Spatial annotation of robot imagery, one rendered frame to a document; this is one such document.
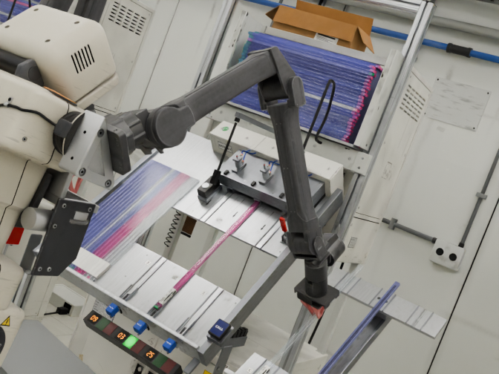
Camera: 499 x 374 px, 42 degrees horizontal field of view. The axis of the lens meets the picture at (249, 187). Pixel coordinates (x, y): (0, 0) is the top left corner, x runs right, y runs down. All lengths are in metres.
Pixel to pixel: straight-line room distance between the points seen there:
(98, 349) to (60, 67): 1.35
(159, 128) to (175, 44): 3.31
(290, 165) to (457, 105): 2.17
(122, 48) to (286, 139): 1.82
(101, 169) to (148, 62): 3.45
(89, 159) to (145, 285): 0.86
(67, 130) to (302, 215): 0.63
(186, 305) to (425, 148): 2.05
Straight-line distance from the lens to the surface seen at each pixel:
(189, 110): 1.28
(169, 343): 1.80
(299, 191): 1.55
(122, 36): 3.22
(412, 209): 3.58
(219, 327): 1.76
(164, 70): 4.52
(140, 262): 2.02
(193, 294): 1.90
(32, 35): 1.32
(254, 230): 2.03
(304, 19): 2.70
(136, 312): 1.88
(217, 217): 2.09
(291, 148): 1.53
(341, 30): 2.63
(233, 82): 1.40
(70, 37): 1.28
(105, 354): 2.39
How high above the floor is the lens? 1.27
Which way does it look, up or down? 3 degrees down
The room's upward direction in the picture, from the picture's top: 21 degrees clockwise
